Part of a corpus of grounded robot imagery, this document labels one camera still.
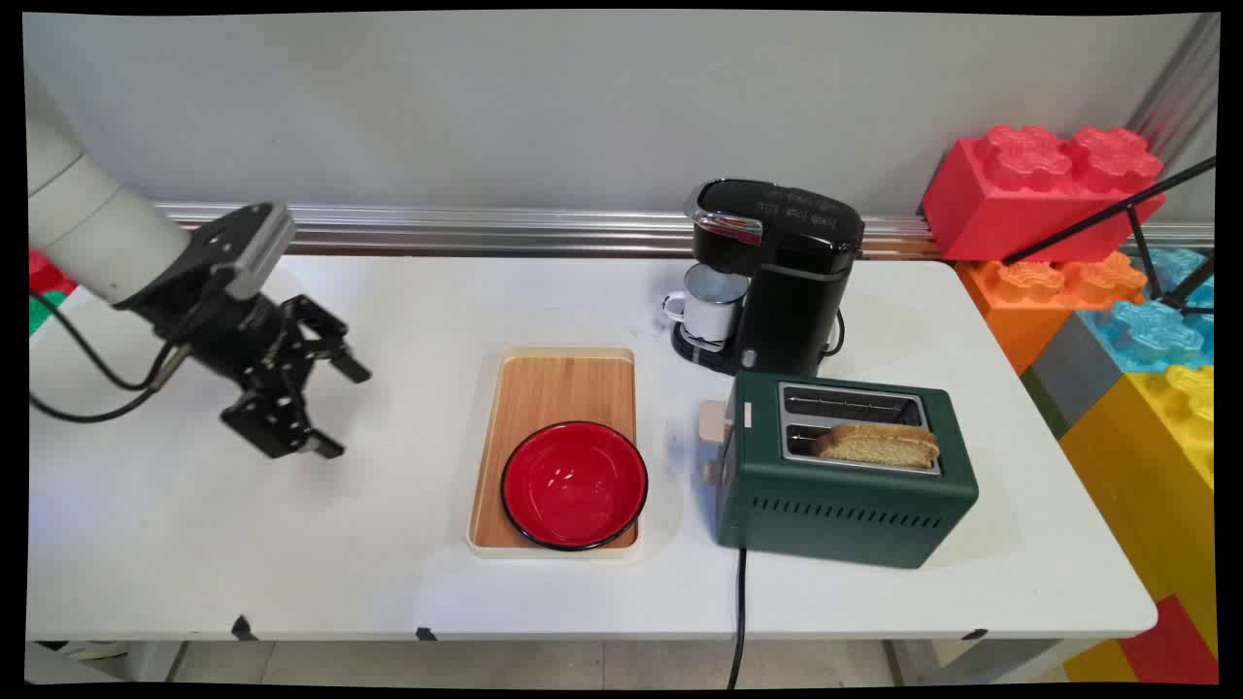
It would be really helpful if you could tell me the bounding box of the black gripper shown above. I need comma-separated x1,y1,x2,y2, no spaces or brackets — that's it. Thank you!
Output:
115,272,373,461

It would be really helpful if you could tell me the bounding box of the wooden tray with cream rim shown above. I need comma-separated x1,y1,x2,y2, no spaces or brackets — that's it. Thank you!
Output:
467,347,646,563

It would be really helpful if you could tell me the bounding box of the small green toy brick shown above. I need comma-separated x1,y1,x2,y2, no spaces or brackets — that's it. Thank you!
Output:
28,289,70,337

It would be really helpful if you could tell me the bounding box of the small red toy brick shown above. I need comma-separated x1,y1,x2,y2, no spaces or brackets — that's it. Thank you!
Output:
28,249,78,298

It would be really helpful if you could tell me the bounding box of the red bowl with black rim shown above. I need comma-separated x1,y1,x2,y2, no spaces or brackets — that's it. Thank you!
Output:
500,420,650,552

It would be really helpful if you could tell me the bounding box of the white enamel mug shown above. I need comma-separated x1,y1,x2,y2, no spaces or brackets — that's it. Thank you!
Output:
663,264,752,344

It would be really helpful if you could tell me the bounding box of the black coffee machine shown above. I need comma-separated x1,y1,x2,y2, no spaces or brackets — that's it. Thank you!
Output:
670,178,865,379

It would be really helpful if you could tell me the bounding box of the green two-slot toaster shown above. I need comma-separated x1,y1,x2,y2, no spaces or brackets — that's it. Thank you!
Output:
716,371,980,570

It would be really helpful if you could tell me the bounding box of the slice of toast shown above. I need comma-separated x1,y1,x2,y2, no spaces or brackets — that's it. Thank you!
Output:
812,422,942,472

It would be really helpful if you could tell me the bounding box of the big orange toy brick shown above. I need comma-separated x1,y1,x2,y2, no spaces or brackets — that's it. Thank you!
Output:
956,252,1150,376

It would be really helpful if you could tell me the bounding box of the big red toy brick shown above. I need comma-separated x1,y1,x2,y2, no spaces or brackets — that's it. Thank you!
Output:
921,125,1167,264

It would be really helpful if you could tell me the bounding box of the big grey toy brick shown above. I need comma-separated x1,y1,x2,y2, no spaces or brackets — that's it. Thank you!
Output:
1029,313,1127,429

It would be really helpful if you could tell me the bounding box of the black tripod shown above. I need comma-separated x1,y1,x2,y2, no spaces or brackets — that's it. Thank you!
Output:
1000,155,1218,317

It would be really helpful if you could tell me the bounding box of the big blue toy brick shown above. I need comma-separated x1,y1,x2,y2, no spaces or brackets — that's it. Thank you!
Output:
1076,247,1216,376

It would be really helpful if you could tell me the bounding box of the big yellow toy brick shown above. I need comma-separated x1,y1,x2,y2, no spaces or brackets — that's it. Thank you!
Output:
1058,364,1218,653

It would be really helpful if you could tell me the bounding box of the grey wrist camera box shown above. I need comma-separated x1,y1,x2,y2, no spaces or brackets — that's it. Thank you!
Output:
190,202,296,301

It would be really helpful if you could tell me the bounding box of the black cable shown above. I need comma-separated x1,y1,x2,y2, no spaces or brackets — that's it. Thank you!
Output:
28,288,185,392
28,349,187,425

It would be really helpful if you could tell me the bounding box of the aluminium wall rail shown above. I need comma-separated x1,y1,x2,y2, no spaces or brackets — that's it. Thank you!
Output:
153,202,1216,260

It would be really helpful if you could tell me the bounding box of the black toaster power cord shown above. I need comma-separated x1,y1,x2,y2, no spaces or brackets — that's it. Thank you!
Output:
725,549,750,691

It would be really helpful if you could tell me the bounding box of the aluminium corner post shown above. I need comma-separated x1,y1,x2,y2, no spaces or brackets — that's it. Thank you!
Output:
1125,14,1221,178

